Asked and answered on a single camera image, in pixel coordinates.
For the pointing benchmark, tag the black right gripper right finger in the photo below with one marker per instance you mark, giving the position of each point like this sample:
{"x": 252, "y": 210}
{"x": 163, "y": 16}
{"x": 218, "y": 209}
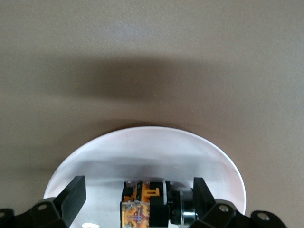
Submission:
{"x": 204, "y": 199}

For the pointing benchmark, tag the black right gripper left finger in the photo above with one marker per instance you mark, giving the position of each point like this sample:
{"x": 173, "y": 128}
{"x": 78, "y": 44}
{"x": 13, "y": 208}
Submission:
{"x": 71, "y": 199}

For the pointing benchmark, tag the orange push-button switch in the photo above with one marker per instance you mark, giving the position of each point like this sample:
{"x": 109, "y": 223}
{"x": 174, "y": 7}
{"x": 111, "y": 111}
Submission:
{"x": 142, "y": 204}

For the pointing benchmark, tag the pink round plate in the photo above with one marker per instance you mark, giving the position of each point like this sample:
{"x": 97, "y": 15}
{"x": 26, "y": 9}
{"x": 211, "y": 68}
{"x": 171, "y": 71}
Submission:
{"x": 147, "y": 154}

